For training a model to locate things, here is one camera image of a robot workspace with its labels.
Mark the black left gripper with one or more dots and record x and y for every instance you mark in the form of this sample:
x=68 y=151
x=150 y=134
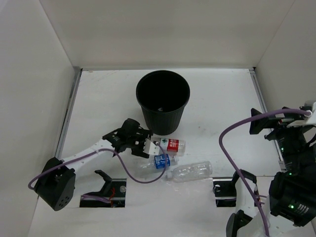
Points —
x=138 y=143

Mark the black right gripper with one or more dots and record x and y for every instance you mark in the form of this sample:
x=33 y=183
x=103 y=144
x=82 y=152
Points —
x=258 y=125

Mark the red label clear bottle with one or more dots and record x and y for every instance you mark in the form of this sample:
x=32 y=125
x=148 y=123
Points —
x=174 y=147

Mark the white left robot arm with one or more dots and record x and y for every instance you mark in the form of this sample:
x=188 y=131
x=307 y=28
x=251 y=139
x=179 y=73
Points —
x=56 y=183

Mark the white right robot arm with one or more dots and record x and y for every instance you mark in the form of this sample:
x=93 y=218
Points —
x=291 y=201

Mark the black plastic waste bin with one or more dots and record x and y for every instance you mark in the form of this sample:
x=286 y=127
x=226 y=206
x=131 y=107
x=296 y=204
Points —
x=162 y=96

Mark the blue label clear bottle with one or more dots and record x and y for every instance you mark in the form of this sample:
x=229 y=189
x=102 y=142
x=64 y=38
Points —
x=153 y=165

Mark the clear unlabelled plastic bottle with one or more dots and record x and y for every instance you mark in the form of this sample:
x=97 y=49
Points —
x=190 y=172

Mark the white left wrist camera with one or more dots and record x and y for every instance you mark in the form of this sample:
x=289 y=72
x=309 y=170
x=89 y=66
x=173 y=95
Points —
x=150 y=148

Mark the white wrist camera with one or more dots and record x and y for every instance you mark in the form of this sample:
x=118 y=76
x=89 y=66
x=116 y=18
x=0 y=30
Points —
x=150 y=148
x=309 y=106

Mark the right aluminium table rail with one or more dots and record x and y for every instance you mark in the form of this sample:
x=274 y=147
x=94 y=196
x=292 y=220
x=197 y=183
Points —
x=264 y=109

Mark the aluminium table rail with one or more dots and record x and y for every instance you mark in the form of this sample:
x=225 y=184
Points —
x=264 y=109
x=68 y=113

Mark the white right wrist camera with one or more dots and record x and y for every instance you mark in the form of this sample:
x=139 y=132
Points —
x=309 y=106

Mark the left aluminium table rail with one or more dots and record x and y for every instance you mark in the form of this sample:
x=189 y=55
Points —
x=68 y=113

